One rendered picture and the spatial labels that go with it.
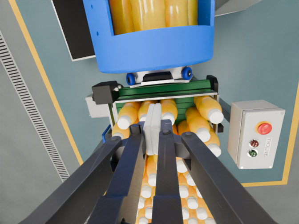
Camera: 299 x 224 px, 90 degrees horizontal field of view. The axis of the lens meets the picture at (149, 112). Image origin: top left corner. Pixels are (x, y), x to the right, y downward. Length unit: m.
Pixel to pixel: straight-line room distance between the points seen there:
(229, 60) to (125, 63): 1.40
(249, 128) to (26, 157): 2.61
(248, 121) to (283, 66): 1.38
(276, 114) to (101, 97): 0.54
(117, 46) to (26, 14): 1.74
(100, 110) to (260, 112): 0.62
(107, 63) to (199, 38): 0.18
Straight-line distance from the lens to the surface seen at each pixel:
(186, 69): 0.54
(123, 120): 0.47
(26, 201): 3.42
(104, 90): 0.56
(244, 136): 0.53
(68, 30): 1.59
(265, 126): 0.52
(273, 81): 1.84
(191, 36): 0.30
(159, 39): 0.27
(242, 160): 0.58
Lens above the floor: 1.51
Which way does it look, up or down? 68 degrees down
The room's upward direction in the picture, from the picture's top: 166 degrees counter-clockwise
